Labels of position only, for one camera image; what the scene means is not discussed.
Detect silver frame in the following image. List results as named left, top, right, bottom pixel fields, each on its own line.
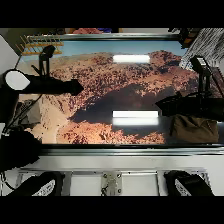
left=0, top=32, right=224, bottom=197

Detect striped garment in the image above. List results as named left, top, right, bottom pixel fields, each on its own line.
left=179, top=28, right=224, bottom=72

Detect black cable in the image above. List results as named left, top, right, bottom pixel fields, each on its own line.
left=2, top=94, right=44, bottom=135

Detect red garment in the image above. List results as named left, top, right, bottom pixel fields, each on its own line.
left=72, top=28, right=103, bottom=35

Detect brown drawstring pants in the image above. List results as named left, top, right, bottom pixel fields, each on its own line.
left=170, top=114, right=220, bottom=145

